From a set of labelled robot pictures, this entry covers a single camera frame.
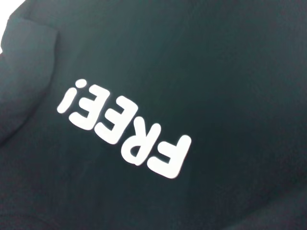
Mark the black shirt with FREE print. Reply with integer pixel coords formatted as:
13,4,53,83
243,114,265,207
0,0,307,230

